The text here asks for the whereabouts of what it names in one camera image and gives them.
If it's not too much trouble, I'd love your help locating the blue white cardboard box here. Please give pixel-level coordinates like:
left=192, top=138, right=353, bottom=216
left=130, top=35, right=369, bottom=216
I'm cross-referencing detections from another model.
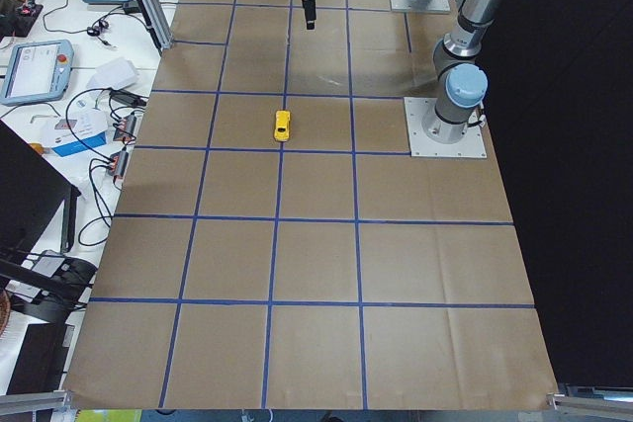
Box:
left=41, top=109, right=108, bottom=157

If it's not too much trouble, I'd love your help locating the yellow toy beetle car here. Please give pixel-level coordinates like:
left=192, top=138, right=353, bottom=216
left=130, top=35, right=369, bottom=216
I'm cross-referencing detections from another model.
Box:
left=273, top=110, right=291, bottom=142

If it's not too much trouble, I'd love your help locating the near blue teach pendant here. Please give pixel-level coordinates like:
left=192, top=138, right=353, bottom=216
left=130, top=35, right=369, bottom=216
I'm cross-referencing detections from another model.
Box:
left=1, top=40, right=74, bottom=106

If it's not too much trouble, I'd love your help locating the black monitor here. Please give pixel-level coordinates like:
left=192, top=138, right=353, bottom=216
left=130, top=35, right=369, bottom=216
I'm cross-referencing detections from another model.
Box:
left=1, top=124, right=80, bottom=252

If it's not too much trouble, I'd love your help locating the lower orange usb hub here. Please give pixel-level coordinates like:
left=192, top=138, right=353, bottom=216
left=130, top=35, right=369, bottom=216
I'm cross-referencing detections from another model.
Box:
left=107, top=149, right=130, bottom=183

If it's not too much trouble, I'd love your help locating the upper orange usb hub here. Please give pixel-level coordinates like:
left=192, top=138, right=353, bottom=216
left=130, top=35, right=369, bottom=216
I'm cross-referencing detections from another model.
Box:
left=113, top=115, right=137, bottom=143

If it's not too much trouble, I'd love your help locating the white folded paper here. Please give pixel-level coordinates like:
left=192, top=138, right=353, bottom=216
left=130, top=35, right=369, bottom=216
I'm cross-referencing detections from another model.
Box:
left=86, top=57, right=139, bottom=89

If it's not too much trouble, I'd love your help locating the orange usb hub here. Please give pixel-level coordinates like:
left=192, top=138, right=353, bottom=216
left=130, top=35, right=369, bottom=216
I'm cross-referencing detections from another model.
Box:
left=113, top=115, right=137, bottom=143
left=107, top=149, right=130, bottom=183

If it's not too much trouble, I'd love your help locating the black power adapter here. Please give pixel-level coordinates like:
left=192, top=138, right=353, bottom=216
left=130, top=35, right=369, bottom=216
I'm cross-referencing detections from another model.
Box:
left=110, top=91, right=146, bottom=108

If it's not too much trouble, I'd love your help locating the black red button box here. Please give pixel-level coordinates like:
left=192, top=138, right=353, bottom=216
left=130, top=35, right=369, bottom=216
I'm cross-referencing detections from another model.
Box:
left=1, top=4, right=44, bottom=38

